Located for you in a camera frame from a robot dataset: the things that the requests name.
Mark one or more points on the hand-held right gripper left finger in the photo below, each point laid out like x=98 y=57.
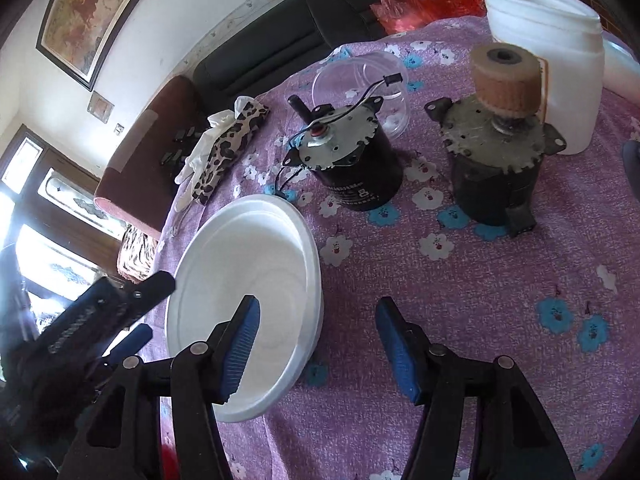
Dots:
x=240 y=350

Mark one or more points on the brown armchair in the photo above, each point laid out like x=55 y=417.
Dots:
x=145 y=160

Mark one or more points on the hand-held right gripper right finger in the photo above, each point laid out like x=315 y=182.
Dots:
x=400 y=355

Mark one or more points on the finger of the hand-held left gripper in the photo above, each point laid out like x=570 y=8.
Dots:
x=157 y=285
x=132 y=340

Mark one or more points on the framed painting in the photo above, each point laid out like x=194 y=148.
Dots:
x=85 y=15

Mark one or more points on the black sofa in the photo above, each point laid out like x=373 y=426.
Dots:
x=280 y=45

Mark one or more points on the wide white bowl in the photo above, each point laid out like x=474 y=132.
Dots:
x=260 y=260

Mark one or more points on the brown patterned blanket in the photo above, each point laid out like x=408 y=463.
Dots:
x=135 y=255

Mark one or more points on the purple floral tablecloth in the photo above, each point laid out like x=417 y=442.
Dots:
x=475 y=310

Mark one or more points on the motor with brown cap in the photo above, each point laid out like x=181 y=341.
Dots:
x=495 y=175

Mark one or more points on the white plastic jar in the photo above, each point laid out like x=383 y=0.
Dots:
x=565 y=60

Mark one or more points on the red plastic bag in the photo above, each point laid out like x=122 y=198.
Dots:
x=440 y=5

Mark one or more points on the white gloves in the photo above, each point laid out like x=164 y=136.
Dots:
x=220 y=119

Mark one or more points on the wall light switch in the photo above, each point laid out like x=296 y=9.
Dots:
x=119 y=128

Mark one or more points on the small wall plaque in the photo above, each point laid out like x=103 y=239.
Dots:
x=100 y=106

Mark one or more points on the person's left hand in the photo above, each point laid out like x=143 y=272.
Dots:
x=45 y=395

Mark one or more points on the leopard print pouch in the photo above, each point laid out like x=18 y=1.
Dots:
x=225 y=150

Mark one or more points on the wooden glass door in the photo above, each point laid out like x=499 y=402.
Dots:
x=30 y=195

